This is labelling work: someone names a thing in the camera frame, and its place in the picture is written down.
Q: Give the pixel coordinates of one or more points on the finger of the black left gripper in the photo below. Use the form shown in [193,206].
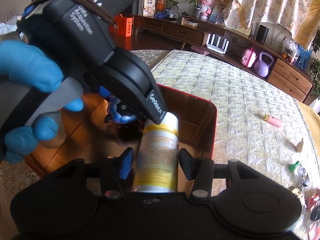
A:
[122,109]

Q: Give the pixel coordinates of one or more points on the blue spiky toy figure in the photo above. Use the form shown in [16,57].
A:
[120,113]

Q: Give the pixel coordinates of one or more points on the orange gift box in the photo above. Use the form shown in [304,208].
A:
[122,26]

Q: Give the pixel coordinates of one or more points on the pink toy case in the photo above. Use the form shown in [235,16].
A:
[249,57]

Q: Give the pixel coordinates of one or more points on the beige garlic shaped object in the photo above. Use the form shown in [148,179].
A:
[299,146]

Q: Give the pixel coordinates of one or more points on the white wifi router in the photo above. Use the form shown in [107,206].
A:
[217,43]

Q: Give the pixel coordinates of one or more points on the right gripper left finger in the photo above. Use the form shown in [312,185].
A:
[126,161]

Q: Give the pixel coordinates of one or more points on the floral cream curtain cloth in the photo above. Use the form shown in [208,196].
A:
[299,17]

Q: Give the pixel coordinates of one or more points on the pink small tube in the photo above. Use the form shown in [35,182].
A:
[272,120]

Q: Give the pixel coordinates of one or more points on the red tin box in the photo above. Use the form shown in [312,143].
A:
[90,138]

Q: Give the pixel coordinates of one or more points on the quilted cream yellow mat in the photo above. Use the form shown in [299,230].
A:
[242,100]

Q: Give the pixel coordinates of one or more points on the purple kettlebell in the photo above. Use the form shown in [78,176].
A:
[261,67]

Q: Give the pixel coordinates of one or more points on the blue gloved left hand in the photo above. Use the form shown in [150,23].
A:
[28,65]

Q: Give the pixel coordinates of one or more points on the pink plush doll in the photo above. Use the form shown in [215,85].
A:
[206,8]

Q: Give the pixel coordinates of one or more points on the green pawn piece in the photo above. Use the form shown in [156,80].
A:
[292,167]

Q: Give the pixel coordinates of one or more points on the long wooden tv cabinet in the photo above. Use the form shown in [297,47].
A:
[233,48]

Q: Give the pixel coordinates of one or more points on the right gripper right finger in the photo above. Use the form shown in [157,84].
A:
[189,164]

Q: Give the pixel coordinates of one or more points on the snack box on cabinet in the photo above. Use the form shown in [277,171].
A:
[149,7]

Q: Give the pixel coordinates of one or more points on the black speaker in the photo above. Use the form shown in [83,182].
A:
[262,34]

